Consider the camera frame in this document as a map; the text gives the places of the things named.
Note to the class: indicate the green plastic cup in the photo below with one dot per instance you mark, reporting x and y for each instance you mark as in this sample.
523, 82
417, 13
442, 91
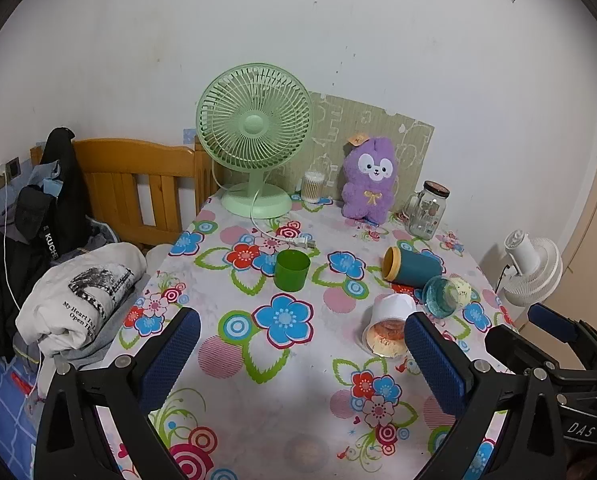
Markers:
292, 272

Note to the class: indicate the black clothes pile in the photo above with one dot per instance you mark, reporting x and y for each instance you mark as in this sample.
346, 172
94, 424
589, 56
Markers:
63, 205

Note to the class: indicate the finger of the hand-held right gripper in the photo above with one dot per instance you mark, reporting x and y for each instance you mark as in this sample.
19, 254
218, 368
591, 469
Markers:
513, 345
553, 321

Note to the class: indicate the folded white printed shirt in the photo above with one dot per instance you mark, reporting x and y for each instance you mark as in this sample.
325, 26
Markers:
78, 290

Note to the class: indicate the patterned cardboard panel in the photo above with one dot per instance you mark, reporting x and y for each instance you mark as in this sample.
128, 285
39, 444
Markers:
338, 120

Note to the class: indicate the cotton swab container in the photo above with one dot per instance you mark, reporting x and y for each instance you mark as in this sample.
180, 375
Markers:
313, 187

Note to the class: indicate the blue denim garment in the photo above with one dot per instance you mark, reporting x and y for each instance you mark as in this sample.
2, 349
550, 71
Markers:
43, 180

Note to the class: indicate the clear blue plastic cup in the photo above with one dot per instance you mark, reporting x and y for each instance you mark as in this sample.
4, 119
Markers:
441, 297

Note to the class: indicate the floral tablecloth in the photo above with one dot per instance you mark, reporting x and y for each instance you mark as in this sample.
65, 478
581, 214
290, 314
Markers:
288, 400

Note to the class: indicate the grey folded garment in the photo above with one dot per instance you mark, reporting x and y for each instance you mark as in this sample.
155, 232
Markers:
91, 350

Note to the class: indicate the teal cup with yellow rim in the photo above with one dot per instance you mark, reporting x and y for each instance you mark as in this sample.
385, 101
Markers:
418, 270

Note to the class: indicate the wall power socket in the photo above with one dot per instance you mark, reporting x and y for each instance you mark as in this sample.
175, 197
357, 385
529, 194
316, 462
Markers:
14, 167

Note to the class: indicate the green desk fan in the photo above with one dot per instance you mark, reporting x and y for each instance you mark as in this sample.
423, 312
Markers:
253, 125

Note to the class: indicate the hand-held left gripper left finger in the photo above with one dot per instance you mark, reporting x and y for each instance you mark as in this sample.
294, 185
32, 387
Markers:
173, 355

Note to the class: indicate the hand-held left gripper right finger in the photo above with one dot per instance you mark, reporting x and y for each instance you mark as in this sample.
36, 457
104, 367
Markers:
433, 365

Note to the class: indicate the glass jar with lid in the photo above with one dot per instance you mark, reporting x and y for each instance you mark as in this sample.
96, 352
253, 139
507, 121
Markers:
426, 215

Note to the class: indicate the white standing fan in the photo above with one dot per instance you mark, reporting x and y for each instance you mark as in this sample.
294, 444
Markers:
528, 265

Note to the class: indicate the wooden bed headboard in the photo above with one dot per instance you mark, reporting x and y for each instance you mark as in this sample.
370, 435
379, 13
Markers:
108, 157

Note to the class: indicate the blue checked bedsheet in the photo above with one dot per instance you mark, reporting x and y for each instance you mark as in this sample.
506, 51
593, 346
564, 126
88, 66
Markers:
3, 400

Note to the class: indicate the white paper cup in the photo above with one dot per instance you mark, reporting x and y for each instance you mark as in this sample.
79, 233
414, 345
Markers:
392, 310

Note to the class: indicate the purple plush toy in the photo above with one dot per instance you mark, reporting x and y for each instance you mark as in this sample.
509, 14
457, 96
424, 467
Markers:
371, 195

